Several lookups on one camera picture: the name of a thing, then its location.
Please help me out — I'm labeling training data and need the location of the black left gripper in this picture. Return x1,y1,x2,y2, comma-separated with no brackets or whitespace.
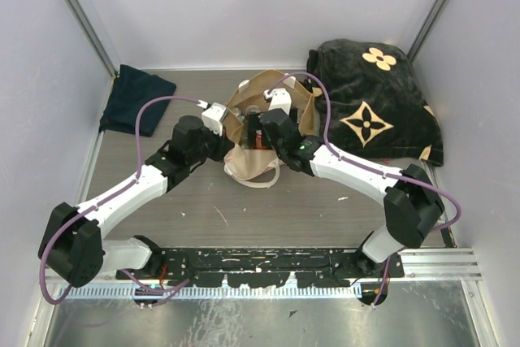
188,123,233,166

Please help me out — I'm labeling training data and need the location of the tan burlap canvas bag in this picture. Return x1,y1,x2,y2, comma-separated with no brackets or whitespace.
223,70,317,189

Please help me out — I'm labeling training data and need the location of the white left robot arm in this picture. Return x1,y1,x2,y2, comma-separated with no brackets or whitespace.
38,115,234,288

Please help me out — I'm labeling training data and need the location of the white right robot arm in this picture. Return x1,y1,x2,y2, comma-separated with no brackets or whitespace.
258,109,445,277

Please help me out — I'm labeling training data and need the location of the red coke can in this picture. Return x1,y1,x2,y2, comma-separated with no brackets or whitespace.
254,130,266,150
245,105,261,117

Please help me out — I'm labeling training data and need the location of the green cap glass bottle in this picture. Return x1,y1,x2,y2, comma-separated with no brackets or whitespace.
231,106,246,123

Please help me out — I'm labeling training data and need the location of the dark navy folded cloth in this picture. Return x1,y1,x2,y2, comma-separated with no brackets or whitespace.
98,64,177,134

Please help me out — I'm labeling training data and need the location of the black floral plush blanket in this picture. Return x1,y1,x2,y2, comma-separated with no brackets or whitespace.
304,38,444,167

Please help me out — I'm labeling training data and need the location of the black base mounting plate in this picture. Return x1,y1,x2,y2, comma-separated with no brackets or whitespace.
129,247,404,288

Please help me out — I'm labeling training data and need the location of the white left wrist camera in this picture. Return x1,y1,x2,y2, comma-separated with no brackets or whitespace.
197,100,228,136

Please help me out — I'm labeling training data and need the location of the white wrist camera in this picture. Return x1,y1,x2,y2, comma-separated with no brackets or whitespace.
197,100,228,136
263,88,292,115

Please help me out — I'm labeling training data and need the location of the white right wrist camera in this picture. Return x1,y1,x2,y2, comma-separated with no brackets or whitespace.
263,88,292,115

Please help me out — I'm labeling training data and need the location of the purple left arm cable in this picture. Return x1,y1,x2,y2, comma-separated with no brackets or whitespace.
38,95,204,306

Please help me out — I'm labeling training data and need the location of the aluminium frame rail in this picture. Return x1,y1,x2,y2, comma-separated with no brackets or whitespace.
65,0,120,76

